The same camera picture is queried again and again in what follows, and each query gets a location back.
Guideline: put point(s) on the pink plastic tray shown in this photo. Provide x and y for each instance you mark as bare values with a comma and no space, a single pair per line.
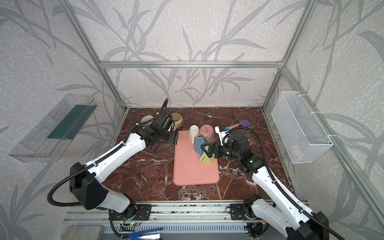
187,167

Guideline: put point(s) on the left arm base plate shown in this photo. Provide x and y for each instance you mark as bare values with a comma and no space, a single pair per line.
140,212

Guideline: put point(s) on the blue dotted mug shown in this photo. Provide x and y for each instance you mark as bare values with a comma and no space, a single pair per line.
197,145

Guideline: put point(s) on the blue handled tool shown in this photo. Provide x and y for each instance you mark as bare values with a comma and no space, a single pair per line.
153,234

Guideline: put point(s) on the aluminium front rail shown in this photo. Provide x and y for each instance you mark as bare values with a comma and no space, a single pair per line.
173,217

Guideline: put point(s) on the clear plastic wall shelf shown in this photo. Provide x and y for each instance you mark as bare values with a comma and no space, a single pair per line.
50,138

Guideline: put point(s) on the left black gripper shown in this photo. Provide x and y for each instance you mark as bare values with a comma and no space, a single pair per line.
172,139

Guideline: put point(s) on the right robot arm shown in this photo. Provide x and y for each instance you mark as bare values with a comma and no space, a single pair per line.
293,219

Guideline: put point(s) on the lavender purple mug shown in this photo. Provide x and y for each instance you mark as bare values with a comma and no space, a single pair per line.
147,120

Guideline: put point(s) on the white wire basket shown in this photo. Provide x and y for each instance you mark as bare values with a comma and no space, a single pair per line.
303,136

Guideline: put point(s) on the pink patterned mug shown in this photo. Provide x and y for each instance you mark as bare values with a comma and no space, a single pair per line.
207,132

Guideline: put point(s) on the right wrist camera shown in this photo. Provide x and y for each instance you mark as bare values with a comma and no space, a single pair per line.
222,131

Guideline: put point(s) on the white mug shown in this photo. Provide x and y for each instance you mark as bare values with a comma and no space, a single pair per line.
194,131

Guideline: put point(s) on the purple pink spatula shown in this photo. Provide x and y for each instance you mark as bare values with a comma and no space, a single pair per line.
242,123

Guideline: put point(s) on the light green mug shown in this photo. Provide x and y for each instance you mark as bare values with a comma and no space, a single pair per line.
206,159

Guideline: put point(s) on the beige speckled round mug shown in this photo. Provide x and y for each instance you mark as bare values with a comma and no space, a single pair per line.
178,120

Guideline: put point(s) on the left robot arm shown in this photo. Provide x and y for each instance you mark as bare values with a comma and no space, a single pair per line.
88,186

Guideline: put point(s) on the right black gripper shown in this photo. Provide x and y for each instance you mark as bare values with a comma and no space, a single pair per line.
214,150

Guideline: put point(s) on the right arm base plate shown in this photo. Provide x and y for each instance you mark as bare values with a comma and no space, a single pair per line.
236,211

